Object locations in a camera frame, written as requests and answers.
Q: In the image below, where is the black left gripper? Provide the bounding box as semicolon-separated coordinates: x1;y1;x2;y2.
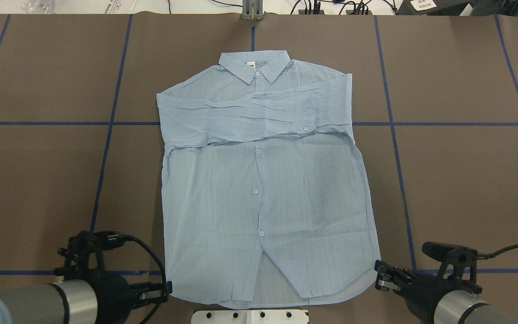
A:
89;274;172;324

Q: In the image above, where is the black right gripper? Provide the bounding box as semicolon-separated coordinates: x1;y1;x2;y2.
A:
374;260;458;320

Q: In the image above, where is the light blue button-up shirt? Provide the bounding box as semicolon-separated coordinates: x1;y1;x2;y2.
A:
156;50;380;308

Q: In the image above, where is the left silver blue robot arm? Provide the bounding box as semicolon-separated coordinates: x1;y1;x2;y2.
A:
0;275;172;324

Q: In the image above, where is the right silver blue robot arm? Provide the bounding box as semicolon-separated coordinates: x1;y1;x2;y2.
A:
374;260;518;324

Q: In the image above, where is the clear plastic bag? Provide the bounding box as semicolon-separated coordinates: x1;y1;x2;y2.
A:
21;0;56;14

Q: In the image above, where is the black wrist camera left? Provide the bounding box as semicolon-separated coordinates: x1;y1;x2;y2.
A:
54;230;125;282

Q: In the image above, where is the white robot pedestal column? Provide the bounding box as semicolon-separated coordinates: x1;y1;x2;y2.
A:
191;309;310;324

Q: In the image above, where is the aluminium frame post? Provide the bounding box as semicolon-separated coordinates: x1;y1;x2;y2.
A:
242;0;264;21

